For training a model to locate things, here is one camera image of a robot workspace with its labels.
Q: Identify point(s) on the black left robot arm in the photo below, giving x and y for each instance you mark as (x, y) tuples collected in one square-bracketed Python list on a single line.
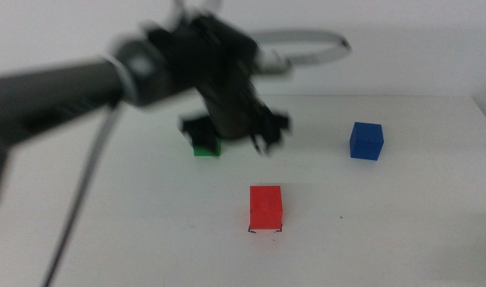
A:
[(48, 91)]

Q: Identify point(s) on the blue cube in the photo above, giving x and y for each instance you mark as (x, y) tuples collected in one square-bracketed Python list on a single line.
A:
[(366, 141)]

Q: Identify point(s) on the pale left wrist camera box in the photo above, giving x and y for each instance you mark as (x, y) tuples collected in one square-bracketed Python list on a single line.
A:
[(273, 64)]

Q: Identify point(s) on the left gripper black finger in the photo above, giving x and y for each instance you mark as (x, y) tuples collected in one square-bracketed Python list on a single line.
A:
[(269, 131), (203, 133)]

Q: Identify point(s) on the green cube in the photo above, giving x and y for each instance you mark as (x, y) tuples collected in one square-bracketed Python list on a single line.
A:
[(207, 151)]

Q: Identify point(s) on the red cube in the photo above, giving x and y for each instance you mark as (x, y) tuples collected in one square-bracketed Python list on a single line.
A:
[(265, 207)]

